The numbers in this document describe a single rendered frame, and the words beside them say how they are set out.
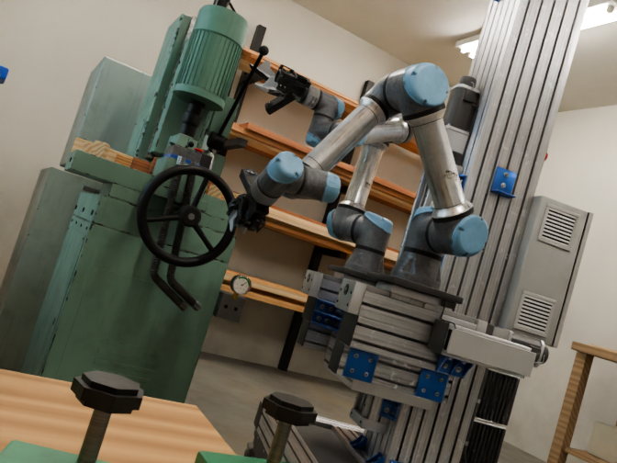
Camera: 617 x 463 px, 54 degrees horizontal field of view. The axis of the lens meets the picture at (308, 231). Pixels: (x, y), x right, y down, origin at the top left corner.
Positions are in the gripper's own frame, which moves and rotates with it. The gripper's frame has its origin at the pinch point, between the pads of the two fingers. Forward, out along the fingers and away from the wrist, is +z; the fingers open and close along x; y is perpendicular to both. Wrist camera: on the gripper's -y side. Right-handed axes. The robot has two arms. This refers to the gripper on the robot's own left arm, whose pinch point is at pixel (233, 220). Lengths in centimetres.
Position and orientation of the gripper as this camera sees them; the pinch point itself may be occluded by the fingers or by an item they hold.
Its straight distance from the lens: 172.9
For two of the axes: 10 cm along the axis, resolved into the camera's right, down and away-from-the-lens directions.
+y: 0.2, 8.8, -4.7
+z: -4.7, 4.2, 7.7
